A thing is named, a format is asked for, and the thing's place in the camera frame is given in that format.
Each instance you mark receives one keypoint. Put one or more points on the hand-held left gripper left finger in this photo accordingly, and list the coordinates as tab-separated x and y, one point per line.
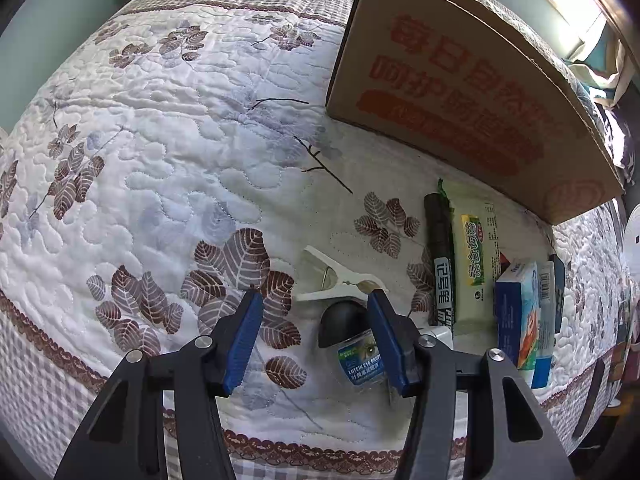
245	340

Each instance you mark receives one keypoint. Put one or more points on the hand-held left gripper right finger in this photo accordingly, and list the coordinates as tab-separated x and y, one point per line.
387	340

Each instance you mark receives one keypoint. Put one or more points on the eye drop bottle black cap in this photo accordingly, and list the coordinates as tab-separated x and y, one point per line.
356	360

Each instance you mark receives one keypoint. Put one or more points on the white plastic clothespin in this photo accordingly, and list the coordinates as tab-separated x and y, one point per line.
320	272

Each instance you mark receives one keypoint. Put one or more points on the black marker pen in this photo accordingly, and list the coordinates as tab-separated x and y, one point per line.
440	260

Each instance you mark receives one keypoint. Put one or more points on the blue medicine box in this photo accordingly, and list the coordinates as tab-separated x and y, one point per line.
515	310

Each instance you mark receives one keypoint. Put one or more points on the brown cardboard box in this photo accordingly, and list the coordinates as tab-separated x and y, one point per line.
450	85

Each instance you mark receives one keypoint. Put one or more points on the green and white tissue pack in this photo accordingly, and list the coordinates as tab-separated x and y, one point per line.
475	270

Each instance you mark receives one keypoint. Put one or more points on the white barcode box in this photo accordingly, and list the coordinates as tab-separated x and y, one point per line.
546	310

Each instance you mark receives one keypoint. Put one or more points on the leaf print quilted bedspread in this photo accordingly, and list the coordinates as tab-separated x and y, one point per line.
150	160

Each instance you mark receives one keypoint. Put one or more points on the white round fan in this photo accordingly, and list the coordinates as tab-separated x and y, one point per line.
632	240

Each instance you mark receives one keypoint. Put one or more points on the dark star print pillow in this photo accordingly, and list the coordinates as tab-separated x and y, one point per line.
612	135

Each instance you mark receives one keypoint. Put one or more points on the teal striped curtain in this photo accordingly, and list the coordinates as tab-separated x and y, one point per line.
607	60

